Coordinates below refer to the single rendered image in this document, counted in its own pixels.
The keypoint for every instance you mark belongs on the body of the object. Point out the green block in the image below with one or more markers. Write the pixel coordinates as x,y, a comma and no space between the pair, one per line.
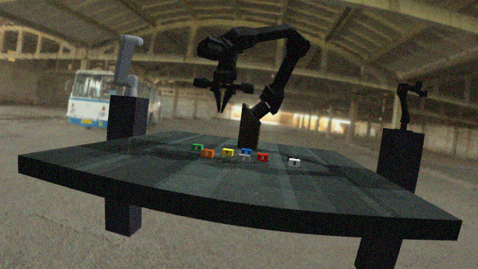
197,147

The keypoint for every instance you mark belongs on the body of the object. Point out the blue block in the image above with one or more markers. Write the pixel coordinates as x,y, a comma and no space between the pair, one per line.
246,152

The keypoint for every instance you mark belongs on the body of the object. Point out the orange block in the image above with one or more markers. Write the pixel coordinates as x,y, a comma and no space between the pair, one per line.
207,153

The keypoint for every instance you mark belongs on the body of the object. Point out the yellow block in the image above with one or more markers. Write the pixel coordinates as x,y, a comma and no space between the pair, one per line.
227,152

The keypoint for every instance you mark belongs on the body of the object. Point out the red block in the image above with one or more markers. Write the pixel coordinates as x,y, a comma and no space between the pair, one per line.
262,157

